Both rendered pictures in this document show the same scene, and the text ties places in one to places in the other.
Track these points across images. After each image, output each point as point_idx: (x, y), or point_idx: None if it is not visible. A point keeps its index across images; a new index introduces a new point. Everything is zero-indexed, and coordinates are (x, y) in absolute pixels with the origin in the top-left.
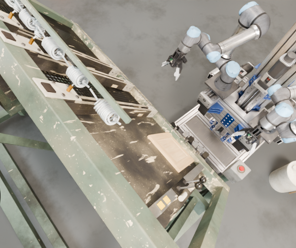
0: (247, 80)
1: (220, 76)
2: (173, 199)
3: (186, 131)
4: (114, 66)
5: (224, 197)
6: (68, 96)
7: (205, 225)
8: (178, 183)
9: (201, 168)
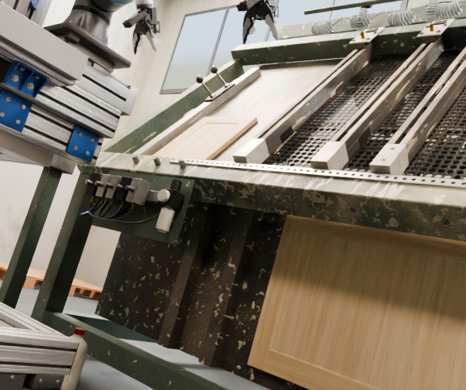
0: (29, 1)
1: (108, 24)
2: (236, 80)
3: (140, 179)
4: (392, 156)
5: (124, 133)
6: (358, 37)
7: (194, 96)
8: (224, 90)
9: (143, 146)
